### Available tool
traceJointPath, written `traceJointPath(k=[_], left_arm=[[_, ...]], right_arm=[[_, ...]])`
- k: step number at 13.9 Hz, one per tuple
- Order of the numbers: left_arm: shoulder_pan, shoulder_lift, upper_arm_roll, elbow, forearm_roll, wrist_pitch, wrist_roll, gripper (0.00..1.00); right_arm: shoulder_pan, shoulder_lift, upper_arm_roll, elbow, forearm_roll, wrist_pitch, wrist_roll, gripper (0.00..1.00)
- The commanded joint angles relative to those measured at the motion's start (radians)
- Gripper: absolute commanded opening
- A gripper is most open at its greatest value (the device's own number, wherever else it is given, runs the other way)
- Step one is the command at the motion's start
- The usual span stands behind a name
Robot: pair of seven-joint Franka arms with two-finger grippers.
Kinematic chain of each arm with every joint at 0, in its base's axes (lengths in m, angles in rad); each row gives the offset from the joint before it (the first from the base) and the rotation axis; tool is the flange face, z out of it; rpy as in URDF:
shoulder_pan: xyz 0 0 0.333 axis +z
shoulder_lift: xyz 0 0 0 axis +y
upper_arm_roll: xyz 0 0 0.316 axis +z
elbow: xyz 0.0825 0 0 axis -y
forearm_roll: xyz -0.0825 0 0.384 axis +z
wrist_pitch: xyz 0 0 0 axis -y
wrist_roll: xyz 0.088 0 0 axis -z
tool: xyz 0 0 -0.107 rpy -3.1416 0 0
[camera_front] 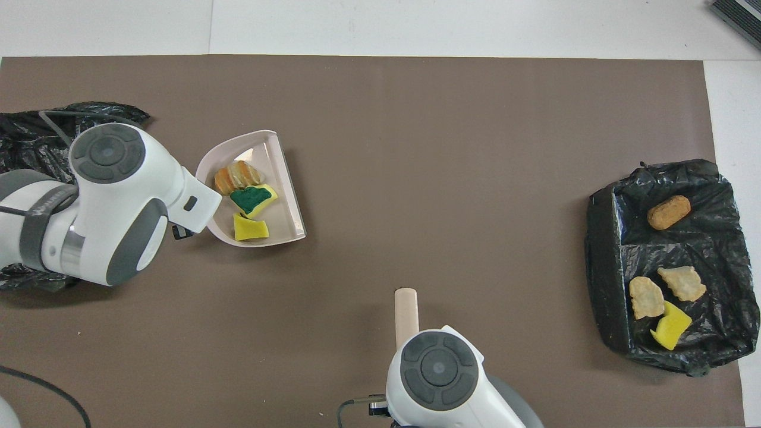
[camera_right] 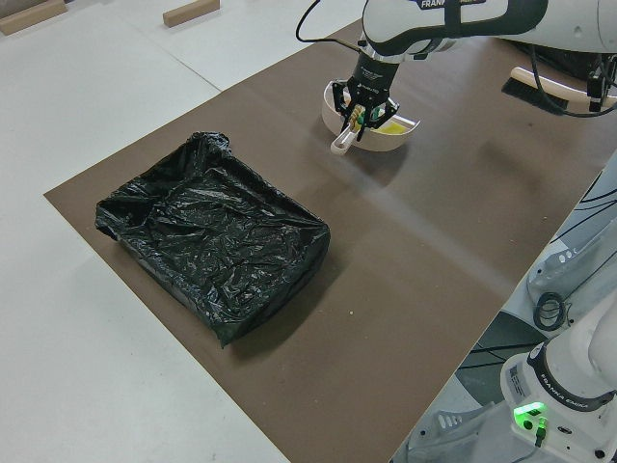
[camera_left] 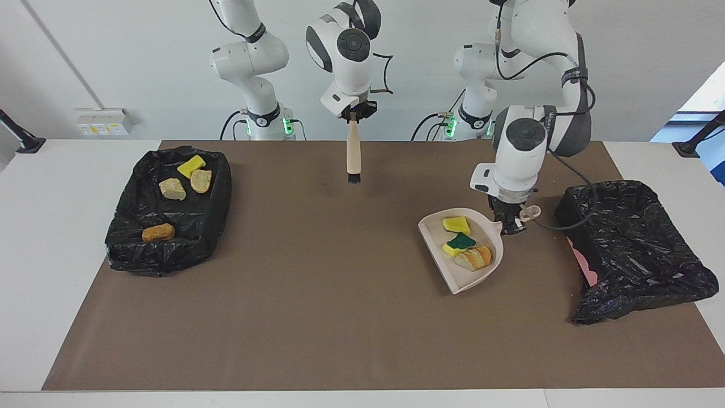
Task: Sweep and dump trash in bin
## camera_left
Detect beige hand brush black bristles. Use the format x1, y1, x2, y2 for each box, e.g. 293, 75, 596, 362
346, 112, 363, 186

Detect pale beige sponge chunk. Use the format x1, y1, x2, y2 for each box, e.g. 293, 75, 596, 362
455, 245, 493, 271

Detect beige plastic dustpan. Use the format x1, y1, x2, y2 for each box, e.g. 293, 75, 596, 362
418, 205, 542, 295

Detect pale jagged sponge chunk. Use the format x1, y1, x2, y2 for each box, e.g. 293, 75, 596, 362
159, 178, 187, 202

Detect brown sponge chunk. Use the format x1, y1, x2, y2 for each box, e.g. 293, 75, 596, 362
142, 223, 176, 243

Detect pink plastic bin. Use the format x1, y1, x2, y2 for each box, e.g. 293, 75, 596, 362
566, 235, 599, 287

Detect black bag over pink bin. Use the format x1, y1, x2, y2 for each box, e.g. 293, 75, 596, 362
554, 180, 720, 325

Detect black bag lined bin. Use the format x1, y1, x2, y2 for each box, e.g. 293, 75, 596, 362
104, 146, 233, 278

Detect black clamp stand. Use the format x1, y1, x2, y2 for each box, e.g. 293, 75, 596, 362
0, 109, 47, 155
672, 109, 725, 159

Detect brown table mat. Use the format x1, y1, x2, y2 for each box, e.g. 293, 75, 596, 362
41, 140, 725, 392

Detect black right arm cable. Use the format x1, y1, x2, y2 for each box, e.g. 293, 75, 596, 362
370, 52, 395, 95

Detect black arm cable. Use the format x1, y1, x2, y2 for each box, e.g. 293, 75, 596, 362
496, 0, 599, 232
370, 52, 395, 95

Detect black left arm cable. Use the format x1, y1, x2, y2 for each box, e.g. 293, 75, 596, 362
496, 0, 599, 232

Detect white wall socket box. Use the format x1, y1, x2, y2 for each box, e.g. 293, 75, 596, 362
74, 108, 137, 137

